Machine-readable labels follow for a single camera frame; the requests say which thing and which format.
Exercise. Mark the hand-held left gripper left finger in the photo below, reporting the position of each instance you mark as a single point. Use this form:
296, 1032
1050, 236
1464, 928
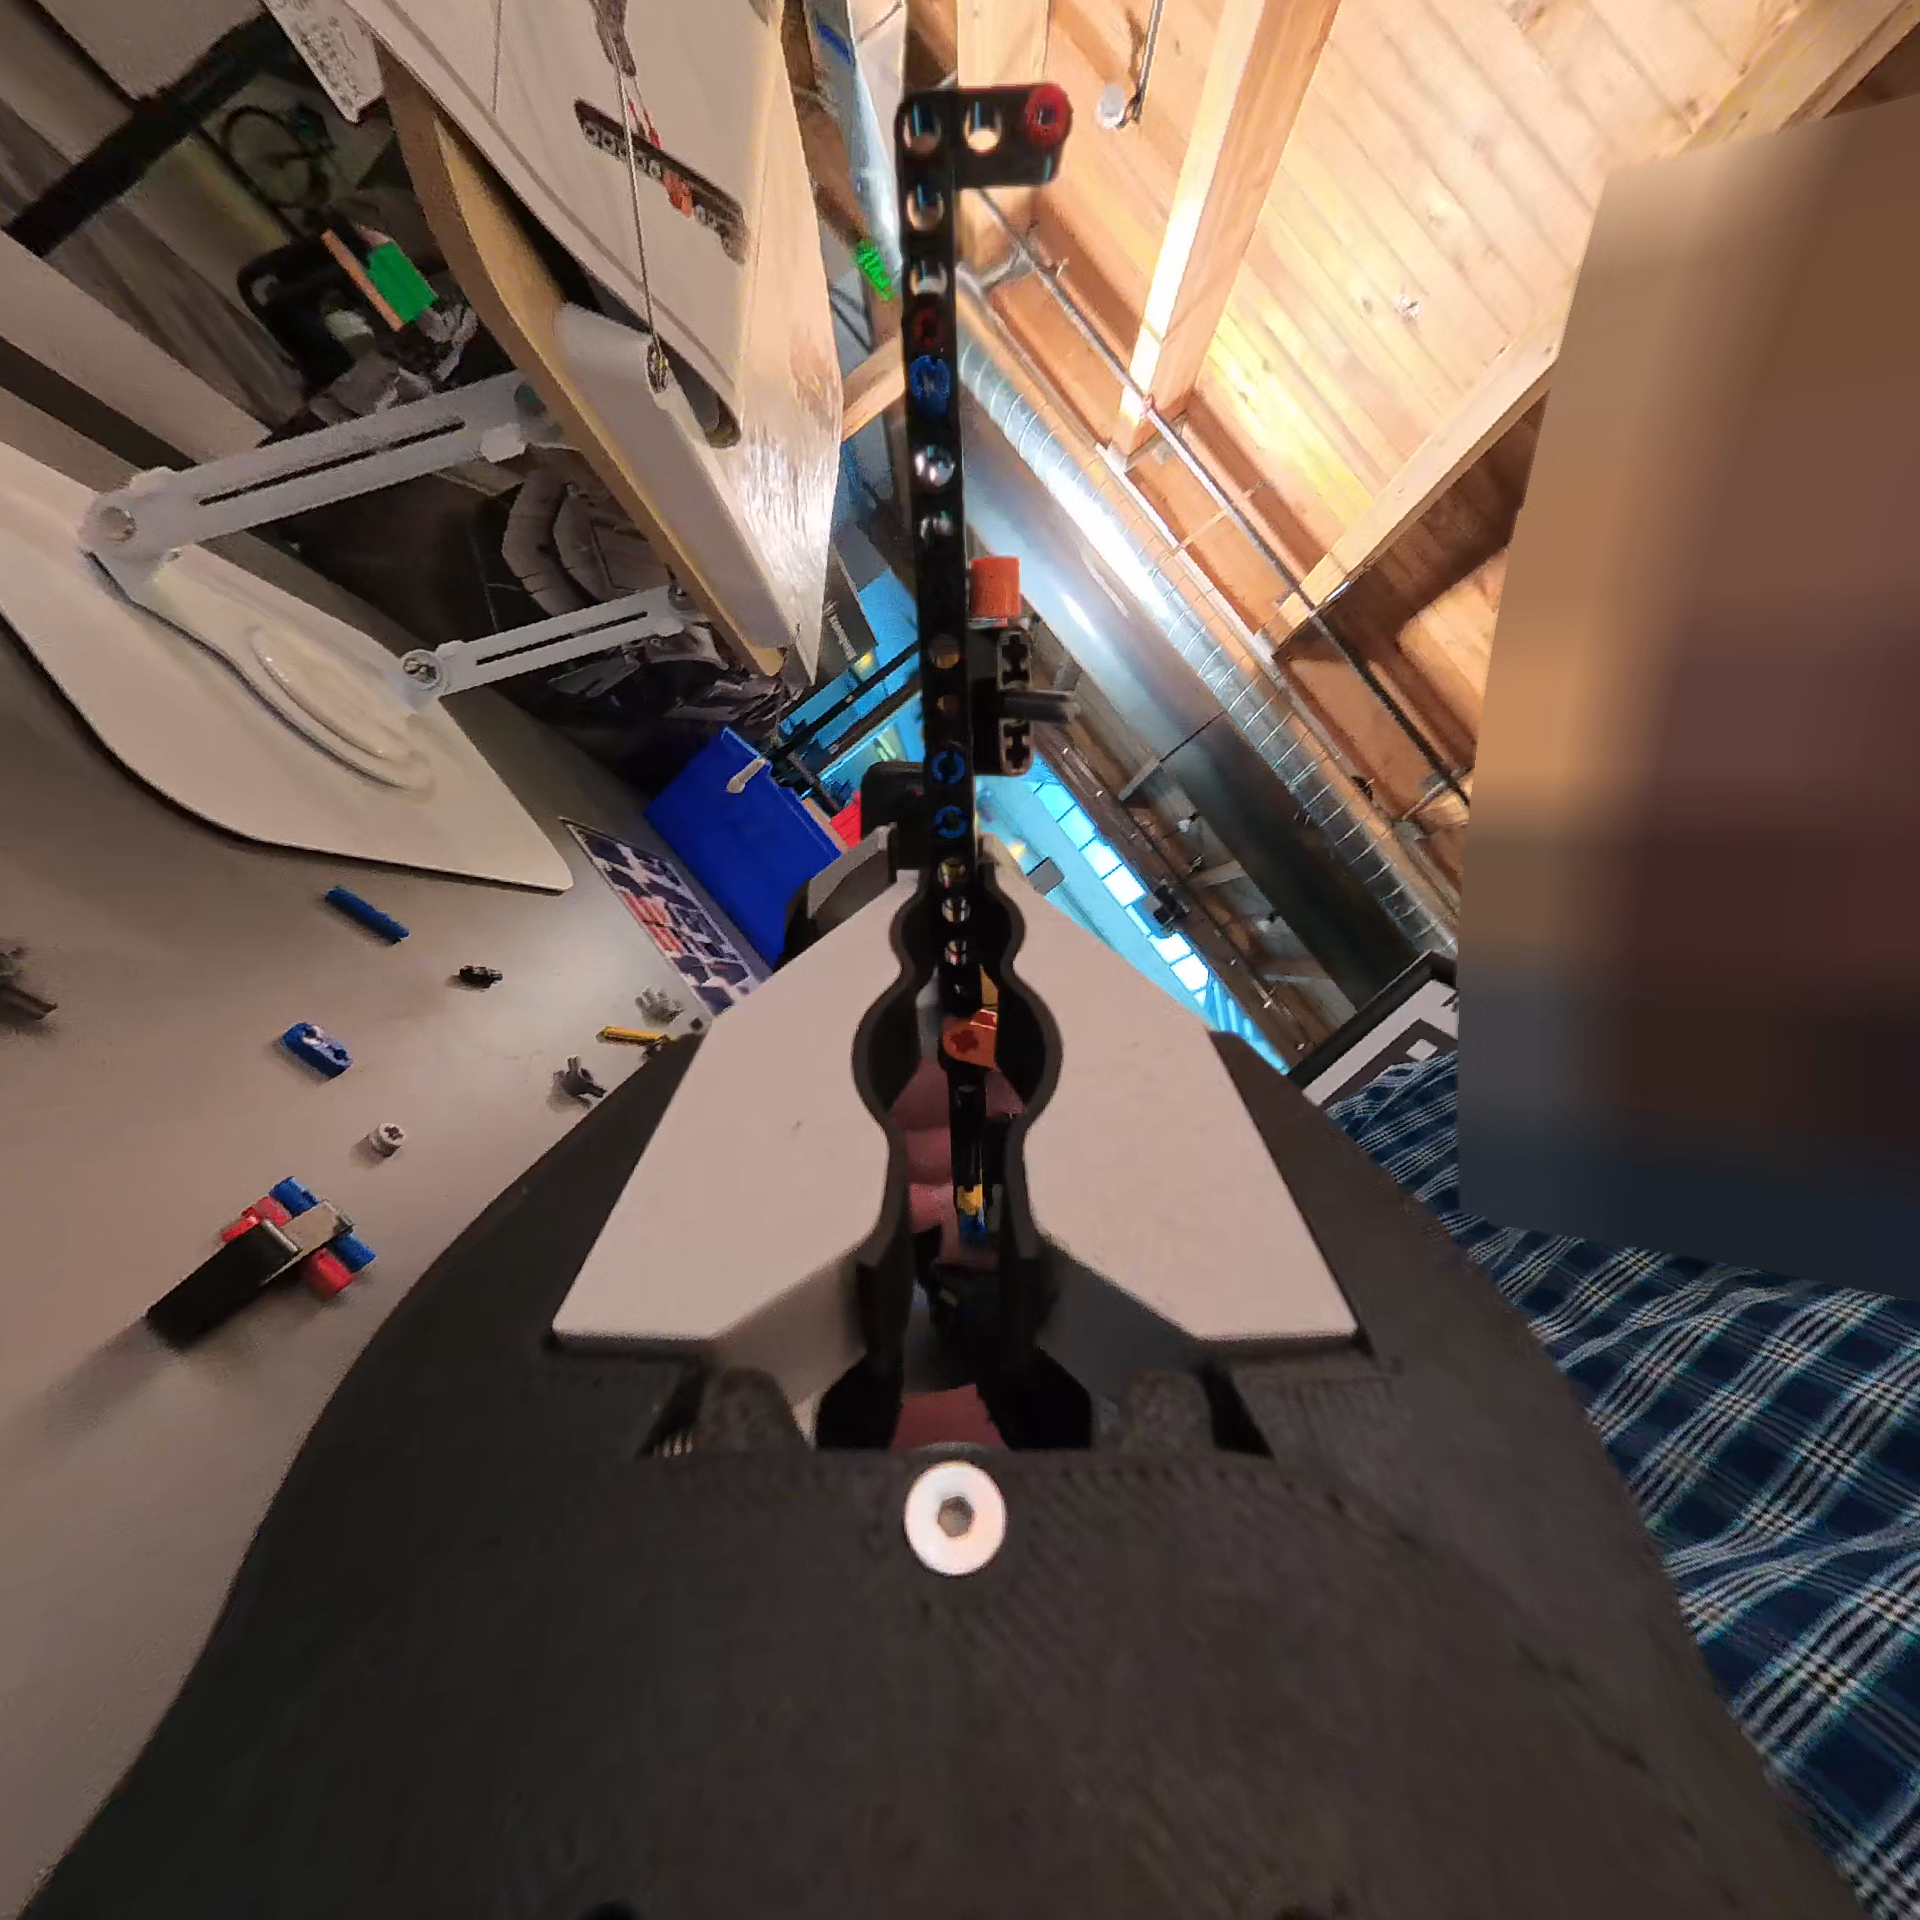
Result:
721, 1201

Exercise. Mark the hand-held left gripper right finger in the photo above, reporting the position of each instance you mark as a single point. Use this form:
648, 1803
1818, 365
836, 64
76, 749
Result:
1201, 1201

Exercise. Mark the black lego chassis assembly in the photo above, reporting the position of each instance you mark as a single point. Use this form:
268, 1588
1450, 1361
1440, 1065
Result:
938, 451

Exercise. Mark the black lego beam with pins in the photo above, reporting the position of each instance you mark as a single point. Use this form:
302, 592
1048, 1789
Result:
248, 1267

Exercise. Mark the yellow lego axle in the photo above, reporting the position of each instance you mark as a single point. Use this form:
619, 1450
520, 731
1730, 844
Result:
638, 1036

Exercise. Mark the small dark grey lego piece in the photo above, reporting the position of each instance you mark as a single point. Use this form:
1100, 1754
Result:
580, 1077

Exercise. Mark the light grey lego connector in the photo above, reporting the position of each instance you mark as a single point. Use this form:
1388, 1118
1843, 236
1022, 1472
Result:
657, 1002

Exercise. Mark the blue lego liftarm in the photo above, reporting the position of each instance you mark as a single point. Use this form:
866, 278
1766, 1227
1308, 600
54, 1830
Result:
315, 1046

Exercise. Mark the short blue lego pin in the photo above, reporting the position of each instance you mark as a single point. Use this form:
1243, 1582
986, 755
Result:
364, 915

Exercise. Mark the dark grey lego connector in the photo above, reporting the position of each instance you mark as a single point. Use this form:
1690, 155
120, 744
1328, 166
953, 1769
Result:
24, 984

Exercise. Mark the lego instruction booklet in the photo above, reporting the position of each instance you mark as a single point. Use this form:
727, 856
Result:
675, 148

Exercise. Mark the person's right hand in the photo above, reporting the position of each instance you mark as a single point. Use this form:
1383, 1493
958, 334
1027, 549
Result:
922, 1125

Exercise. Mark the blue storage bin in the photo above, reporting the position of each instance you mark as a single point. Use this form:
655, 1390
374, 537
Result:
735, 840

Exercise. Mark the page holder clip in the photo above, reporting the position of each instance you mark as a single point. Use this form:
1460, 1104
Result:
746, 778
652, 352

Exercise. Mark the sticker sheet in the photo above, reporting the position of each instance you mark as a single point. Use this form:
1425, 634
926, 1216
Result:
660, 915

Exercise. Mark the black framed marker sign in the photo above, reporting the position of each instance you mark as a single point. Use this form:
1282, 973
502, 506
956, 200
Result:
1382, 1036

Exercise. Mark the person's plaid shirt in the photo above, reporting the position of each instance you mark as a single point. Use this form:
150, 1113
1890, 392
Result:
1724, 1424

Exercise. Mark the white book stand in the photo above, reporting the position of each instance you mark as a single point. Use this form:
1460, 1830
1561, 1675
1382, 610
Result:
225, 675

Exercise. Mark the silver ventilation duct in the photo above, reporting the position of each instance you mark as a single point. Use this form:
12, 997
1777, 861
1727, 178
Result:
1201, 644

